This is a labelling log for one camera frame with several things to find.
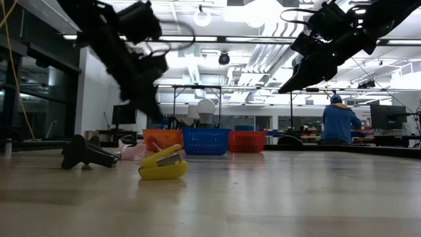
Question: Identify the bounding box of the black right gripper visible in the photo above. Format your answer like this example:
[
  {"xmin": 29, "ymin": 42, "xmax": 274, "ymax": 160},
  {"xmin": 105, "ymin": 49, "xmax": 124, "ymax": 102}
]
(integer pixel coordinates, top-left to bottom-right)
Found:
[{"xmin": 278, "ymin": 3, "xmax": 376, "ymax": 95}]

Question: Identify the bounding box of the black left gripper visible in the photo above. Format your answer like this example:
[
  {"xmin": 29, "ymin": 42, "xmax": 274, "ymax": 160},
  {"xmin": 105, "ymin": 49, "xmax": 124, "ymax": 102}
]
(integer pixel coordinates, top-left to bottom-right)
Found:
[{"xmin": 113, "ymin": 54, "xmax": 169, "ymax": 122}]

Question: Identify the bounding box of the pink staple remover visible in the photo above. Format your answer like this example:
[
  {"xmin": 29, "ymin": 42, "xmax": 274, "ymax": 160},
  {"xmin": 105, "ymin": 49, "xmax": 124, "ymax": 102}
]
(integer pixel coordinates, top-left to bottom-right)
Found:
[{"xmin": 116, "ymin": 139, "xmax": 148, "ymax": 161}]

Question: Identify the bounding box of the dark staple remover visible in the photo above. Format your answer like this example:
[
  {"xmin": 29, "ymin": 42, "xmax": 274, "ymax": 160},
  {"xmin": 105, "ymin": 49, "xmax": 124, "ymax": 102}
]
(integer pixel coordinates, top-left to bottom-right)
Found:
[{"xmin": 61, "ymin": 134, "xmax": 120, "ymax": 171}]

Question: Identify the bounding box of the small yellow stapler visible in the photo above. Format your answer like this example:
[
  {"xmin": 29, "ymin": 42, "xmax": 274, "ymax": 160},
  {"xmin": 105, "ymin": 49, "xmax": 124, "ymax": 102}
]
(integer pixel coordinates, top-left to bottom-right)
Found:
[{"xmin": 137, "ymin": 144, "xmax": 189, "ymax": 181}]

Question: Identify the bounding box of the black computer monitor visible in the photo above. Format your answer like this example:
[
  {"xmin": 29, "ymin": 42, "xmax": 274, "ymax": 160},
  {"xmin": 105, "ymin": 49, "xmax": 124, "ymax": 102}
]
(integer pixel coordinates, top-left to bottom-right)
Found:
[
  {"xmin": 370, "ymin": 104, "xmax": 408, "ymax": 130},
  {"xmin": 111, "ymin": 104, "xmax": 137, "ymax": 125}
]

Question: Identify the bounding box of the orange plastic basket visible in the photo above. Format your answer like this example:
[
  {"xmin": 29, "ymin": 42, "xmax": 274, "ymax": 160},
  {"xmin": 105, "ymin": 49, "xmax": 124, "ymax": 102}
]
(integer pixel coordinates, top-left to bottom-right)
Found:
[{"xmin": 142, "ymin": 128, "xmax": 184, "ymax": 153}]

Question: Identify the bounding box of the white lamp shade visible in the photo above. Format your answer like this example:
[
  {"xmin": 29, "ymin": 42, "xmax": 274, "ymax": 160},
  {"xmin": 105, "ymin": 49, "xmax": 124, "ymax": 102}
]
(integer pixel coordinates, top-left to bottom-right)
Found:
[{"xmin": 186, "ymin": 105, "xmax": 201, "ymax": 120}]

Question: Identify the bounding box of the person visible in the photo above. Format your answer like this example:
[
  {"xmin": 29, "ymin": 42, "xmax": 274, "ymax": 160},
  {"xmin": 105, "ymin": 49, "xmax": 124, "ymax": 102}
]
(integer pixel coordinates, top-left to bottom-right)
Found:
[{"xmin": 320, "ymin": 93, "xmax": 362, "ymax": 146}]

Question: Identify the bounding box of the white light bulb on base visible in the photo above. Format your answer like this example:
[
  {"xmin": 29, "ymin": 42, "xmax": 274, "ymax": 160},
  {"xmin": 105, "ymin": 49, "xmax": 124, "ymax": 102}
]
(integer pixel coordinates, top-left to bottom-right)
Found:
[{"xmin": 196, "ymin": 98, "xmax": 217, "ymax": 129}]

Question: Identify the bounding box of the blue plastic basket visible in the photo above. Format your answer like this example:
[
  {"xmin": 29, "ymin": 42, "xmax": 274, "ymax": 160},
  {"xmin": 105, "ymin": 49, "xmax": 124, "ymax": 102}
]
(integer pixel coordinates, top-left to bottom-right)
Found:
[{"xmin": 181, "ymin": 128, "xmax": 231, "ymax": 156}]

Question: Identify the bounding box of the red plastic basket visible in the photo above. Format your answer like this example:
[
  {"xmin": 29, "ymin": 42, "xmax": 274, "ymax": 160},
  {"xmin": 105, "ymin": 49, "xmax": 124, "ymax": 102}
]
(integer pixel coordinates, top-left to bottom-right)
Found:
[{"xmin": 227, "ymin": 130, "xmax": 266, "ymax": 153}]

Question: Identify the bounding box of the round pendant lamp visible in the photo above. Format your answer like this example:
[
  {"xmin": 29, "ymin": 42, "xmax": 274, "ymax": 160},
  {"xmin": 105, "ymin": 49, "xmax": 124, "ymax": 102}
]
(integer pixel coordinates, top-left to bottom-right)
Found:
[{"xmin": 193, "ymin": 3, "xmax": 212, "ymax": 28}]

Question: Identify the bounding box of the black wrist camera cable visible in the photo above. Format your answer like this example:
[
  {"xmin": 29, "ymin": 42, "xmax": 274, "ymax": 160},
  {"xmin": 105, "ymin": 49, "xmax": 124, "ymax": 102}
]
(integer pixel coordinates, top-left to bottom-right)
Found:
[{"xmin": 279, "ymin": 7, "xmax": 318, "ymax": 27}]

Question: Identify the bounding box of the yellow cord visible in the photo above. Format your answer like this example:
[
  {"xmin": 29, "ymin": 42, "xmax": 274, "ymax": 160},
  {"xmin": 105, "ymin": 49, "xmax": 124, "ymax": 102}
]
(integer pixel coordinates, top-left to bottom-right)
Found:
[{"xmin": 0, "ymin": 0, "xmax": 36, "ymax": 140}]

